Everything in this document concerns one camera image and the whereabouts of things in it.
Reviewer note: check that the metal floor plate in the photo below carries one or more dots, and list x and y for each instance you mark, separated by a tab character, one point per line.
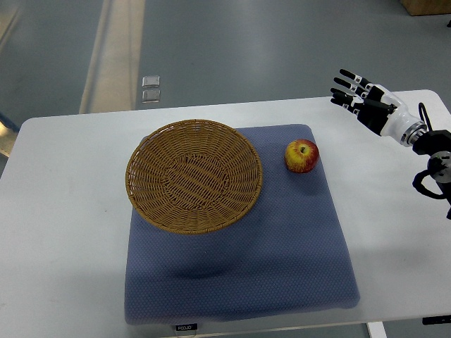
151	96
150	81

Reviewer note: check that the lower metal floor plate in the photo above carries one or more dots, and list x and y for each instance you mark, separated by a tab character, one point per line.
151	96

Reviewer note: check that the red yellow apple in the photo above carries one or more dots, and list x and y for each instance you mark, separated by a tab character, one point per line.
301	156

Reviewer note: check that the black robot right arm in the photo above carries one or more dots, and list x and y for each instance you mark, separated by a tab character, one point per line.
435	144

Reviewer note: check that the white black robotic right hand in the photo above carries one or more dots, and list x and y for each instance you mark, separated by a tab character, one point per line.
377	108

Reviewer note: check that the brown wicker basket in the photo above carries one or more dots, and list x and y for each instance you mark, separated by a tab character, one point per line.
194	177

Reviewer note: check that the brown cardboard box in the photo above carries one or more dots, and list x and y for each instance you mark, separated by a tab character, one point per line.
426	7

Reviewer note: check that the upper metal floor plate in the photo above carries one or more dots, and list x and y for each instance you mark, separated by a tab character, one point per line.
150	81

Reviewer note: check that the black label tag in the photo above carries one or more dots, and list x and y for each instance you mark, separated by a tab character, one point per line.
186	327

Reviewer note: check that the white table leg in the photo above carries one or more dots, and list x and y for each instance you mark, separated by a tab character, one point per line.
376	330

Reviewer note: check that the blue quilted mat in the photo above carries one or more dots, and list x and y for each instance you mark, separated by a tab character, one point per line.
286	255

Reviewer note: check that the black table bracket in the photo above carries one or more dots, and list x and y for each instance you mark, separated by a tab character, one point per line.
436	320

